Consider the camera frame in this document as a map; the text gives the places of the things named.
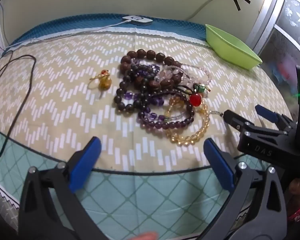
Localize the black cable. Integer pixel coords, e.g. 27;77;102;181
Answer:
0;50;37;161

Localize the green plastic bin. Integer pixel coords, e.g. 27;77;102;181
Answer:
205;24;263;70

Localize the person's left hand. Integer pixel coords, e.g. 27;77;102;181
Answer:
127;232;158;240

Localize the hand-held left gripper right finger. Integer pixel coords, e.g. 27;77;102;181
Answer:
203;137;288;240

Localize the yellow crystal bead bracelet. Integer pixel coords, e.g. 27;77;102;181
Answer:
165;95;211;147

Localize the red apple pendant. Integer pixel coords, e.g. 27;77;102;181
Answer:
189;93;202;107

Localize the patterned sliding wardrobe door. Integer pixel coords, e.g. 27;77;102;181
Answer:
247;0;300;103

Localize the faceted amethyst bead bracelet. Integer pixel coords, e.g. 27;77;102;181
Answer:
124;64;167;107

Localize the person's right hand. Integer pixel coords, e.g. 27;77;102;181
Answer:
288;178;300;207

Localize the large brown wooden bead bracelet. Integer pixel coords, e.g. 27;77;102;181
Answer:
119;49;183;88

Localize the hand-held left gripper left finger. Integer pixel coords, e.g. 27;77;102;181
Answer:
19;136;108;240

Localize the dark brown bead bracelet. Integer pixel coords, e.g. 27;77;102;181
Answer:
113;74;150;113

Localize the amber gourd pendant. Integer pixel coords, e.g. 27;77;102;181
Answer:
98;76;112;91

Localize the white charging cable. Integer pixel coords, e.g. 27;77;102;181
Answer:
4;20;127;50

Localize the clear pink crystal bracelet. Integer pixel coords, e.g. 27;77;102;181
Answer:
158;61;213;87

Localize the white power bank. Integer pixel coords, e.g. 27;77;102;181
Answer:
122;15;153;26

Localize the white wall cable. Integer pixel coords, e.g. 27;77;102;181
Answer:
184;0;226;22

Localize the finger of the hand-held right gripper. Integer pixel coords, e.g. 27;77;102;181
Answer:
255;104;300;136
222;109;256;137

